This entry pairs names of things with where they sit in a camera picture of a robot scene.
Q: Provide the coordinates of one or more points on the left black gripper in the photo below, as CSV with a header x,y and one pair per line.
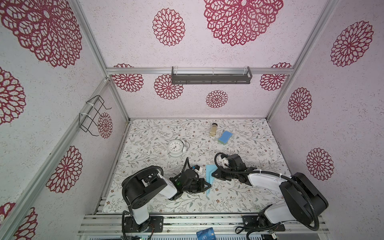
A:
x,y
200,181

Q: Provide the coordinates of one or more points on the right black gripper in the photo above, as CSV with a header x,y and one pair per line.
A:
x,y
221,174

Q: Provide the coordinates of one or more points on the light blue paper sheet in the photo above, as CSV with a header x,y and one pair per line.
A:
x,y
209,170

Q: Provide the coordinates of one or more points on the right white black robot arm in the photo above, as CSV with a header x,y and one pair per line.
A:
x,y
303,202

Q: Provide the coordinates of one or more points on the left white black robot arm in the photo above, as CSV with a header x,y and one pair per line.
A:
x,y
140,188

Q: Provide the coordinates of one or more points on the blue green sponge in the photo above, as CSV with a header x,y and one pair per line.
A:
x,y
225,137

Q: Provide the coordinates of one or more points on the white alarm clock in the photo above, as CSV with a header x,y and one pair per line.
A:
x,y
177,148

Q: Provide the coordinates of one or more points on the small yellow liquid jar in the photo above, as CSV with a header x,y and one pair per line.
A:
x,y
213,130

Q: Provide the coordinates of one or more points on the blue card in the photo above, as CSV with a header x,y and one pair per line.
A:
x,y
207,234

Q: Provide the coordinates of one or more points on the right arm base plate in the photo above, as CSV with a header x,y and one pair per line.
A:
x,y
255,222

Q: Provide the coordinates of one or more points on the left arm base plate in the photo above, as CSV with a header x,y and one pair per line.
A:
x,y
153,225

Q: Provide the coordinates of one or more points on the black wall shelf rack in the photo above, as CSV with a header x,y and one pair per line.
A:
x,y
212,79

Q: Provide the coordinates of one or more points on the black wire wall basket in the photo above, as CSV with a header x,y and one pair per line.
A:
x,y
90,118

